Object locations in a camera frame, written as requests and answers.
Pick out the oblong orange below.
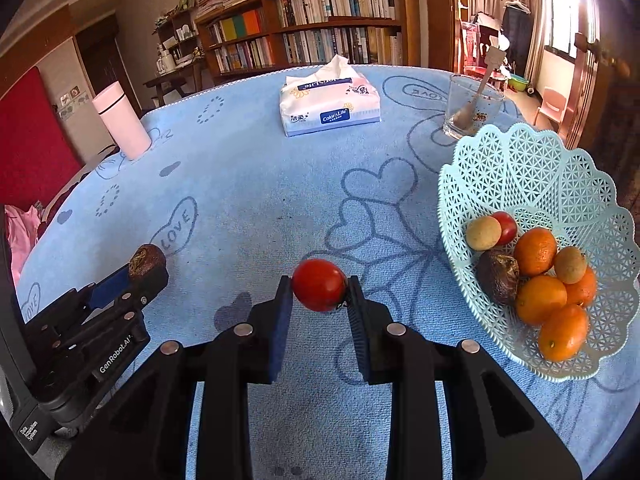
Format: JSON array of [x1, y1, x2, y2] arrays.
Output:
[[537, 303, 590, 363]]

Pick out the rows of shelved books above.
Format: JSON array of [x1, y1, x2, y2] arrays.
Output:
[[207, 0, 403, 73]]

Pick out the small pink chair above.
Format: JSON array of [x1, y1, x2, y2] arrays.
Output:
[[534, 87, 568, 131]]

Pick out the small wooden shelf unit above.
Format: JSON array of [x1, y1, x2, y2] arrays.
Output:
[[154, 10, 203, 73]]

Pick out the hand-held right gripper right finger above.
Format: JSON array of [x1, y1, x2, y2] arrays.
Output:
[[346, 274, 585, 480]]

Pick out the pink insulated cup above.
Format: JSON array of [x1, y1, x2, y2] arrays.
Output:
[[91, 81, 152, 161]]

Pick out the small mandarin orange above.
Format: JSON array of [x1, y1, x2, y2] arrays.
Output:
[[513, 227, 558, 277]]

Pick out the dark wooden door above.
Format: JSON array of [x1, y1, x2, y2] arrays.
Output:
[[75, 15, 143, 111]]

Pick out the brown kiwi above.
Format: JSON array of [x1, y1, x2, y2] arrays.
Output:
[[553, 246, 588, 284]]

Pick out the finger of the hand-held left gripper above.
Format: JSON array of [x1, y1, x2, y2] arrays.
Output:
[[25, 266, 133, 331], [75, 261, 169, 347]]

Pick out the red padded panel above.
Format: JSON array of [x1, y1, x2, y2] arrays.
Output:
[[0, 66, 83, 211]]

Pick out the large round orange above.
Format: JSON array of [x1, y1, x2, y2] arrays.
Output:
[[565, 266, 598, 308]]

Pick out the grey cloth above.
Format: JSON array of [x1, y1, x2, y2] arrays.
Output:
[[30, 425, 81, 480]]

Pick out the wooden bookshelf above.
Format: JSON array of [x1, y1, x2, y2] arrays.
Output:
[[194, 0, 421, 86]]

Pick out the dark brown avocado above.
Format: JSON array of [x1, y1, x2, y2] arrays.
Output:
[[475, 249, 521, 307], [128, 243, 167, 281]]

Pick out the light blue lattice basket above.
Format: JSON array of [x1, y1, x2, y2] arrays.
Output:
[[438, 122, 640, 383]]

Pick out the hanging dark garment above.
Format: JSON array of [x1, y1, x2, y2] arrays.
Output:
[[501, 0, 535, 78]]

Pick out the pink cloth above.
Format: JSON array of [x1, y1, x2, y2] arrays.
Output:
[[4, 205, 43, 286]]

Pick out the white tissue pack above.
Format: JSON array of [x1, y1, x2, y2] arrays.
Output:
[[279, 54, 382, 138]]

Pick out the wall stickers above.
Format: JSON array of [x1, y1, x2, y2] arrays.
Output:
[[57, 89, 91, 116]]

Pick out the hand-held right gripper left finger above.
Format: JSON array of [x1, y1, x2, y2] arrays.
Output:
[[54, 275, 295, 480]]

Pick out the metal spoon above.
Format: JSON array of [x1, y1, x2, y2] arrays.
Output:
[[452, 46, 505, 128]]

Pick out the small red tomato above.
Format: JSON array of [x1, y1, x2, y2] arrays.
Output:
[[490, 211, 519, 247]]

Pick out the dark wooden bench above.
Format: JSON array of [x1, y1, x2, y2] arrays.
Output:
[[144, 62, 206, 106]]

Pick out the small round brown pear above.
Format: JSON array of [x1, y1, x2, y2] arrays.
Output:
[[466, 216, 502, 252]]

